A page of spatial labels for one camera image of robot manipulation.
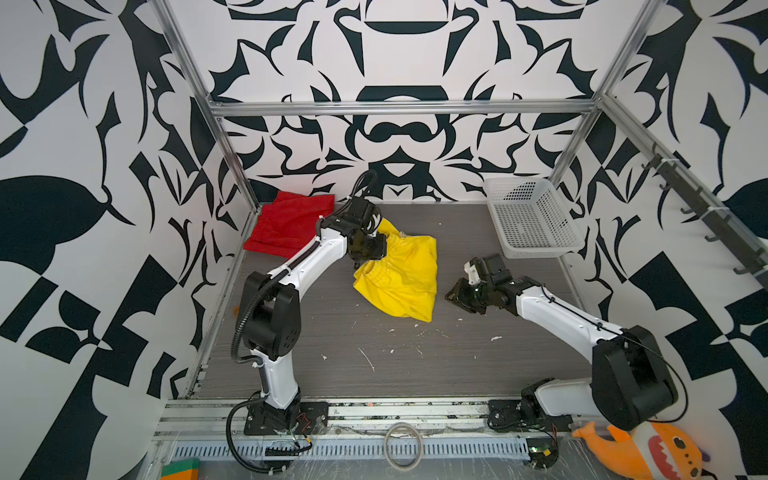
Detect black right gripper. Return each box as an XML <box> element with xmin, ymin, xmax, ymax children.
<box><xmin>443</xmin><ymin>277</ymin><xmax>496</xmax><ymax>314</ymax></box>

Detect yellow shorts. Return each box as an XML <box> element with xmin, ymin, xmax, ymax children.
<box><xmin>353</xmin><ymin>219</ymin><xmax>438</xmax><ymax>323</ymax></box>

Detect red shorts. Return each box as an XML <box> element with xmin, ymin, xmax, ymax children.
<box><xmin>243</xmin><ymin>191</ymin><xmax>335</xmax><ymax>258</ymax></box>

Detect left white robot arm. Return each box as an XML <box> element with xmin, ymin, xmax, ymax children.
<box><xmin>230</xmin><ymin>197</ymin><xmax>387</xmax><ymax>415</ymax></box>

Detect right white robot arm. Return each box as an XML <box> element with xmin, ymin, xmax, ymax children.
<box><xmin>445</xmin><ymin>254</ymin><xmax>688</xmax><ymax>430</ymax></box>

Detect white plastic basket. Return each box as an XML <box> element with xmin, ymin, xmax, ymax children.
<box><xmin>483</xmin><ymin>176</ymin><xmax>585</xmax><ymax>259</ymax></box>

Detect orange shark plush toy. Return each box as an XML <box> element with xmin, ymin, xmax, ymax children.
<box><xmin>572</xmin><ymin>422</ymin><xmax>706</xmax><ymax>480</ymax></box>

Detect green orange block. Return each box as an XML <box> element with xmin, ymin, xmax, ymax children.
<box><xmin>160</xmin><ymin>458</ymin><xmax>200</xmax><ymax>480</ymax></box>

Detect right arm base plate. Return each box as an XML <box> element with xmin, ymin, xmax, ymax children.
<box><xmin>486</xmin><ymin>394</ymin><xmax>573</xmax><ymax>433</ymax></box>

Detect aluminium frame crossbar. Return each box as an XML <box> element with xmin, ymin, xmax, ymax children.
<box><xmin>208</xmin><ymin>99</ymin><xmax>595</xmax><ymax>117</ymax></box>

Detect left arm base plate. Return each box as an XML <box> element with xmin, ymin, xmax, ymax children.
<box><xmin>244</xmin><ymin>400</ymin><xmax>329</xmax><ymax>436</ymax></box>

